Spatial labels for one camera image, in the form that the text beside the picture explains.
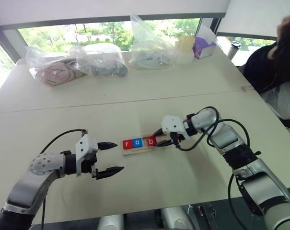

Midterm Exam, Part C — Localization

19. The white and yellow plastic container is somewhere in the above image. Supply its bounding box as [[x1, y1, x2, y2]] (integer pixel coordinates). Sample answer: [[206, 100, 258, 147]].
[[174, 35, 196, 65]]

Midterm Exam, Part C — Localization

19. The wooden letter tray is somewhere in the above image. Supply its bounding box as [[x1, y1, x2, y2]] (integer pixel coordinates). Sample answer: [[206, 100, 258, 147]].
[[120, 133, 174, 157]]

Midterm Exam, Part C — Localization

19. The purple and white paper box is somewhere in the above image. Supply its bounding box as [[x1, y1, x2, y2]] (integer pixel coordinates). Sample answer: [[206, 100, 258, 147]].
[[193, 23, 218, 60]]

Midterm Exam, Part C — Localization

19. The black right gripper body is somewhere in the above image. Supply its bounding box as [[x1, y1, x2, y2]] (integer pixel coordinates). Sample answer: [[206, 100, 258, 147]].
[[168, 133, 187, 148]]

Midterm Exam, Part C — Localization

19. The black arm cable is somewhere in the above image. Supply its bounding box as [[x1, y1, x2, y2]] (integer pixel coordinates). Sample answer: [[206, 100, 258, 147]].
[[39, 129, 88, 155], [174, 106, 251, 152], [227, 172, 250, 230], [40, 191, 48, 227]]

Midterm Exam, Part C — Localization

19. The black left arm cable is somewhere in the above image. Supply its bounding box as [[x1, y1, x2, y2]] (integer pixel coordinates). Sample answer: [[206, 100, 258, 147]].
[[40, 191, 48, 227], [39, 129, 88, 155]]

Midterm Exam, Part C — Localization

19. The silver rounded robot body part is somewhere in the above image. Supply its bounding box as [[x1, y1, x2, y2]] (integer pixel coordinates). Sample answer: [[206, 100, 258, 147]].
[[154, 206, 196, 230], [96, 214, 126, 230]]

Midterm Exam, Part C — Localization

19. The plastic bag with grey items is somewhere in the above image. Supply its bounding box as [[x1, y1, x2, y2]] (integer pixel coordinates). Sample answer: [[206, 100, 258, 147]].
[[69, 43, 128, 78]]

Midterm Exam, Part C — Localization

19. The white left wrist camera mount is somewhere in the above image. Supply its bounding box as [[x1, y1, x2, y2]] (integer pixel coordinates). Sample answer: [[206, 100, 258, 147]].
[[74, 133, 99, 177]]

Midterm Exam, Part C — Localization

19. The tall clear plastic bag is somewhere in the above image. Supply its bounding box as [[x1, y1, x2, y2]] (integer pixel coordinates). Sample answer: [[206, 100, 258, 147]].
[[128, 13, 176, 70]]

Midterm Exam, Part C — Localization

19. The white tumbler with black lid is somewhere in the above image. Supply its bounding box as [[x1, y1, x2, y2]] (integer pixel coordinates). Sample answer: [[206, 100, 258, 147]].
[[227, 41, 242, 66]]

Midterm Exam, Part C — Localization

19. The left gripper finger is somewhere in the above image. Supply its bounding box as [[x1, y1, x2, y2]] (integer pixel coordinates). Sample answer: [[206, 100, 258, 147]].
[[97, 141, 118, 151], [96, 166, 125, 181]]

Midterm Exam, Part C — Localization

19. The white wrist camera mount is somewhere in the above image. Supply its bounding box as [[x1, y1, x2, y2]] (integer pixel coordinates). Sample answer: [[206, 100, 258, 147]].
[[74, 133, 99, 177], [161, 115, 191, 141]]

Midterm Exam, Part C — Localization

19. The plastic bag with pink cloth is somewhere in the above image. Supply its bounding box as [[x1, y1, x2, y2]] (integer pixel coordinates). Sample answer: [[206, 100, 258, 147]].
[[24, 45, 88, 87]]

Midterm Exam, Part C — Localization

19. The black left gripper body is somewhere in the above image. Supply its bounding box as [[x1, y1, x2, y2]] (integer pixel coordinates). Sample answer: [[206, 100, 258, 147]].
[[81, 153, 99, 180]]

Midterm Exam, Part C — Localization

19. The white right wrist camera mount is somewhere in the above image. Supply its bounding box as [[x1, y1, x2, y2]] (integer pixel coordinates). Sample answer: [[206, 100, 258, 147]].
[[161, 115, 191, 141]]

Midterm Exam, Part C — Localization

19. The person in dark top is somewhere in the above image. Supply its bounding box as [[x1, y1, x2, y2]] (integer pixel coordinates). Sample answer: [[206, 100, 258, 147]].
[[243, 11, 290, 144]]

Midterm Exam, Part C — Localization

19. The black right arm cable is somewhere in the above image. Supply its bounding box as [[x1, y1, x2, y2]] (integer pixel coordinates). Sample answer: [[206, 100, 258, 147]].
[[227, 172, 250, 230], [174, 106, 251, 152]]

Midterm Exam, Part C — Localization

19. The black strap with buckle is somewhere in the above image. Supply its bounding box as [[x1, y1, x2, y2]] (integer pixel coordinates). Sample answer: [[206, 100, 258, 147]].
[[196, 202, 220, 230]]

